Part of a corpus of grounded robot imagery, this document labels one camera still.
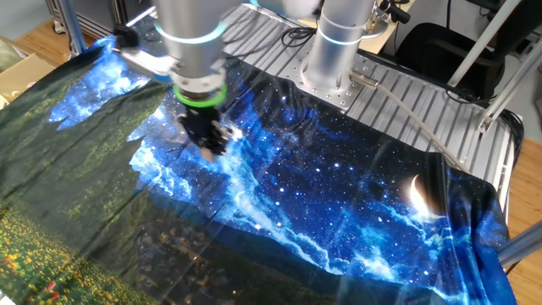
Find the brown cardboard box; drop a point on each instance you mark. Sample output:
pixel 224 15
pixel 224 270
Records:
pixel 21 76

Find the beige wooden board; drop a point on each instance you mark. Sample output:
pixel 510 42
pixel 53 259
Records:
pixel 381 42

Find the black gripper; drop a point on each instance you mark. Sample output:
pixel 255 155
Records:
pixel 199 125

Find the black office chair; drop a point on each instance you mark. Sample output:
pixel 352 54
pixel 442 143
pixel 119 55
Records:
pixel 427 46

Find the silver robot base mount plate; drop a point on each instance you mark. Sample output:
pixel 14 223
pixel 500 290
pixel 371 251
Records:
pixel 347 99

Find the galaxy landscape printed cloth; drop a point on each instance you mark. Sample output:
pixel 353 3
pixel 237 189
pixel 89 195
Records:
pixel 296 190

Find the black equipment case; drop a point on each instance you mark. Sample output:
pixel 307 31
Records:
pixel 529 25

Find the black fixed camera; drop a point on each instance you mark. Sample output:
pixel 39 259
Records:
pixel 398 12

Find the silver ribbed wrist camera bar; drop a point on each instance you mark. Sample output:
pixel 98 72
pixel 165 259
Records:
pixel 144 63

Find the black box on camera bar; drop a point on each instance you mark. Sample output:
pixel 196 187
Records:
pixel 126 37

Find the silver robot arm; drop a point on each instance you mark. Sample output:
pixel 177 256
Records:
pixel 190 21

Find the blue grey metal post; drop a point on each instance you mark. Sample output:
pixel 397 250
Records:
pixel 72 25

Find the grey metal pole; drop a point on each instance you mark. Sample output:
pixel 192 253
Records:
pixel 523 245

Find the aluminium frame rack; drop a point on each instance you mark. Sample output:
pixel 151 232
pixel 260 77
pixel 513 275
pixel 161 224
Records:
pixel 54 19

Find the white aluminium frame pole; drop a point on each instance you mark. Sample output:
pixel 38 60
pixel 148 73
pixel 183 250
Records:
pixel 482 44

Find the grey green bag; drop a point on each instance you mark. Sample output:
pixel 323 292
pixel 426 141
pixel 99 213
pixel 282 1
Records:
pixel 8 55

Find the silver aluminium frame strut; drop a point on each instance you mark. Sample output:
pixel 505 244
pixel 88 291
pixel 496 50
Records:
pixel 508 93

